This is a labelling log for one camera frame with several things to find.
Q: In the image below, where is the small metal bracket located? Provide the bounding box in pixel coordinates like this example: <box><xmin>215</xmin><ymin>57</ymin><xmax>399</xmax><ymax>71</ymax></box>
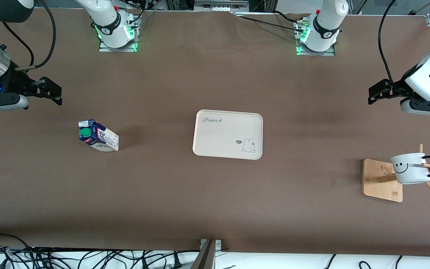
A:
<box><xmin>199</xmin><ymin>239</ymin><xmax>222</xmax><ymax>250</ymax></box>

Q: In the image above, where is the aluminium camera mount bar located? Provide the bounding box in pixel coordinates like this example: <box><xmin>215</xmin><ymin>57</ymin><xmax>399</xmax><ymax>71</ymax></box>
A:
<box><xmin>190</xmin><ymin>239</ymin><xmax>217</xmax><ymax>269</ymax></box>

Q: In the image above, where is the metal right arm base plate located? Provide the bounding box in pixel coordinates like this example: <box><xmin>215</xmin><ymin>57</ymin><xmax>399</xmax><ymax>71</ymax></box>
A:
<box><xmin>99</xmin><ymin>22</ymin><xmax>138</xmax><ymax>53</ymax></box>

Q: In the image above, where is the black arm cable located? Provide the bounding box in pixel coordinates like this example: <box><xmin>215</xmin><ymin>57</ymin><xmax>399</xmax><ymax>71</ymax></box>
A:
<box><xmin>1</xmin><ymin>22</ymin><xmax>35</xmax><ymax>67</ymax></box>
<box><xmin>378</xmin><ymin>0</ymin><xmax>398</xmax><ymax>88</ymax></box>
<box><xmin>13</xmin><ymin>0</ymin><xmax>57</xmax><ymax>71</ymax></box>

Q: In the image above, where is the beige rabbit print tray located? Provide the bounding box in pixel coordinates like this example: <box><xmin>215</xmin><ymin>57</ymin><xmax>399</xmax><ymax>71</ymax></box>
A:
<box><xmin>192</xmin><ymin>109</ymin><xmax>264</xmax><ymax>161</ymax></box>

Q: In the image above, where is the grey power strip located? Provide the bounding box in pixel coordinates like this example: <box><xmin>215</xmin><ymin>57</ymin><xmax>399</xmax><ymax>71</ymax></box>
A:
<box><xmin>194</xmin><ymin>0</ymin><xmax>250</xmax><ymax>12</ymax></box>

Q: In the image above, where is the long black table cable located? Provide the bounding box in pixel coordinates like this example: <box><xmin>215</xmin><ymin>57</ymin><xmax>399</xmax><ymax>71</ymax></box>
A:
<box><xmin>237</xmin><ymin>15</ymin><xmax>307</xmax><ymax>33</ymax></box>

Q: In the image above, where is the black looped cable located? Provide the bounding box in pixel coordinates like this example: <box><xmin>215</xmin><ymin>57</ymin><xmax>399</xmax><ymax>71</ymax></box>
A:
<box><xmin>0</xmin><ymin>233</ymin><xmax>32</xmax><ymax>262</ymax></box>

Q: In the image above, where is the white smiley face cup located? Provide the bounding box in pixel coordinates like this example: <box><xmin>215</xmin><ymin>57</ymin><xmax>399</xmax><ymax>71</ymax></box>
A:
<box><xmin>390</xmin><ymin>153</ymin><xmax>430</xmax><ymax>185</ymax></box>

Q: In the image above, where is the brown table cover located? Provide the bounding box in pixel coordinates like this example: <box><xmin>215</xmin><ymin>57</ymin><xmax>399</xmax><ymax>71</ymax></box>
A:
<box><xmin>0</xmin><ymin>7</ymin><xmax>430</xmax><ymax>258</ymax></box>

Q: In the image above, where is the wooden cup stand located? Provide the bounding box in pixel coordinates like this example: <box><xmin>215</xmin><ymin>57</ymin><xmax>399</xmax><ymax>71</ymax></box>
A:
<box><xmin>362</xmin><ymin>143</ymin><xmax>430</xmax><ymax>203</ymax></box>

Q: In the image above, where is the short black table cable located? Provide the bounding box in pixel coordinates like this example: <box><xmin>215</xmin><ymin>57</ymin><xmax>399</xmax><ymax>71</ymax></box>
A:
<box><xmin>273</xmin><ymin>10</ymin><xmax>301</xmax><ymax>24</ymax></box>

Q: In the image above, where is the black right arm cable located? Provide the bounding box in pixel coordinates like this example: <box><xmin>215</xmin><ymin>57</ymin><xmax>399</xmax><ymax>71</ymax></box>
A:
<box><xmin>1</xmin><ymin>22</ymin><xmax>35</xmax><ymax>67</ymax></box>
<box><xmin>13</xmin><ymin>0</ymin><xmax>57</xmax><ymax>71</ymax></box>

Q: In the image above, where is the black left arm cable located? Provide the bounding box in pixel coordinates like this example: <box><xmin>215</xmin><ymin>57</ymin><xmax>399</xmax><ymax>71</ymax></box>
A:
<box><xmin>378</xmin><ymin>0</ymin><xmax>398</xmax><ymax>88</ymax></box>

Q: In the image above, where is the blue white milk carton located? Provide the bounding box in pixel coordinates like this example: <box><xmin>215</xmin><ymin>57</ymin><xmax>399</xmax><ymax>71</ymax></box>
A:
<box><xmin>78</xmin><ymin>119</ymin><xmax>119</xmax><ymax>153</ymax></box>

